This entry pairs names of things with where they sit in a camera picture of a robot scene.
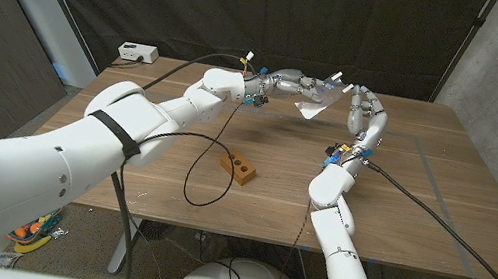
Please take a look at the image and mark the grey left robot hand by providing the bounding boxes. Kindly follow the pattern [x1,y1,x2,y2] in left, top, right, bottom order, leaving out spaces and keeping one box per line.
[240,60,337,119]

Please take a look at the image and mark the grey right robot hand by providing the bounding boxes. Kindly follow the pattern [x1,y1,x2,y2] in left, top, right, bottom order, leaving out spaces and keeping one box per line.
[322,80,394,180]

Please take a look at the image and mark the brown block with three holes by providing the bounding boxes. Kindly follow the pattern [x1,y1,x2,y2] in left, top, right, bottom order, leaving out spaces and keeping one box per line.
[216,147,261,189]

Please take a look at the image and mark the white power box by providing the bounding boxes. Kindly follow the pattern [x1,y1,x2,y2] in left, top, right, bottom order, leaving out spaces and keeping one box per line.
[116,40,161,66]

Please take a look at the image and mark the dark round fan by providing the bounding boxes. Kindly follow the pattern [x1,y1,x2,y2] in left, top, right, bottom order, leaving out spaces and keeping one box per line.
[138,218,175,245]

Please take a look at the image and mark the grey table leg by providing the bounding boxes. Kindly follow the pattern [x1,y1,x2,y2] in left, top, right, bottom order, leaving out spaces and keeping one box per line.
[106,213,145,278]

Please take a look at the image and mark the teal tool tray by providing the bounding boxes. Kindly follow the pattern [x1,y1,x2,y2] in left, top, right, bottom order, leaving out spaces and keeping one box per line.
[6,198,65,250]

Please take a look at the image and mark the yellow flat floor item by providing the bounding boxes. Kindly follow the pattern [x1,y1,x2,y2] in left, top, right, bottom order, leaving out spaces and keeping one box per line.
[12,230,52,260]

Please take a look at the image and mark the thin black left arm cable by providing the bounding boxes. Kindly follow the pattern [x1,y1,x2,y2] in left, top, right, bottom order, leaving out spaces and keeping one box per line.
[130,86,249,213]

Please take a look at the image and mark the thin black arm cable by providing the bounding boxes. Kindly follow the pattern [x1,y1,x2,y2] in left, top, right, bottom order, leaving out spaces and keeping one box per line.
[278,197,403,279]
[130,86,249,213]

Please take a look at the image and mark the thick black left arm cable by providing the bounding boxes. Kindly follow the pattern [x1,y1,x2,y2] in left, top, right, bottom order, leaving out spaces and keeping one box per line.
[92,37,259,279]

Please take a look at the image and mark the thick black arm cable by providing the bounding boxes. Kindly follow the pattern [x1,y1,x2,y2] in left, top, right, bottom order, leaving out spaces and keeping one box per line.
[92,37,259,279]
[346,159,498,279]

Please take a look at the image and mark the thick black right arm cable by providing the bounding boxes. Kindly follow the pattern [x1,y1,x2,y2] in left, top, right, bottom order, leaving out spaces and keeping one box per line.
[346,159,498,279]

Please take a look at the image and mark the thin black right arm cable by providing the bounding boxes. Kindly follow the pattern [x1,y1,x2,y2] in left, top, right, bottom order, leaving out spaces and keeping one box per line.
[278,197,403,279]

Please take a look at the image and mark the black power box cable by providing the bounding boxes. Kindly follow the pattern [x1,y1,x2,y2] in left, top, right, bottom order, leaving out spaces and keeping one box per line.
[109,51,145,73]

